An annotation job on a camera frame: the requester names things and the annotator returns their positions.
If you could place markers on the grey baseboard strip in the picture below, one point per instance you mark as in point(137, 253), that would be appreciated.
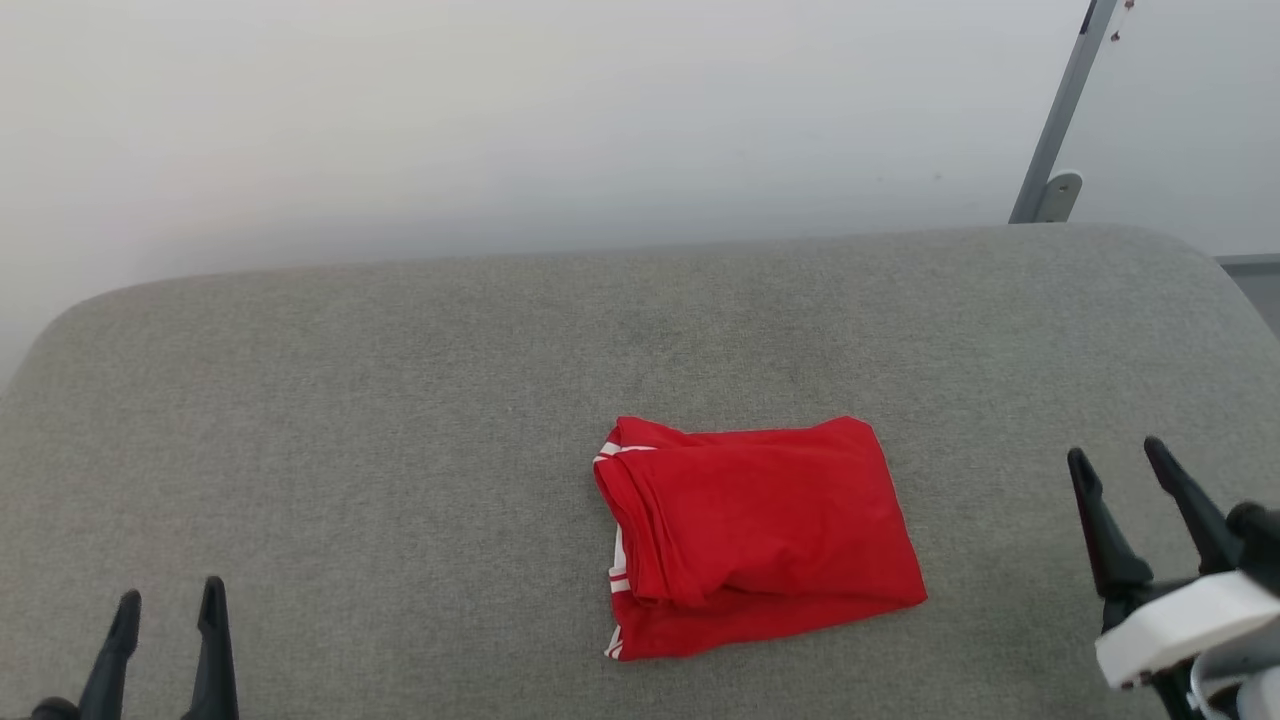
point(1250, 261)

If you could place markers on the grey metal mounting bracket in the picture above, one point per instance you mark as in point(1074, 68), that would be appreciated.
point(1060, 198)

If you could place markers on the grey fabric sofa cushion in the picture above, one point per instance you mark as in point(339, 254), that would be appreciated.
point(400, 450)

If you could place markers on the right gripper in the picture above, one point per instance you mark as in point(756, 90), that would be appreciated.
point(1258, 540)

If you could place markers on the grey metal strut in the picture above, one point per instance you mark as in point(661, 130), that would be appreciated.
point(1065, 100)

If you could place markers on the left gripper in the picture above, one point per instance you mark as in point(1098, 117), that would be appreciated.
point(55, 711)

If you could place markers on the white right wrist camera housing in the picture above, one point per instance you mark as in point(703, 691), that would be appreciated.
point(1180, 625)

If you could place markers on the red and white basketball jersey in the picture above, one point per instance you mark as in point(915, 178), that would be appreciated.
point(760, 530)

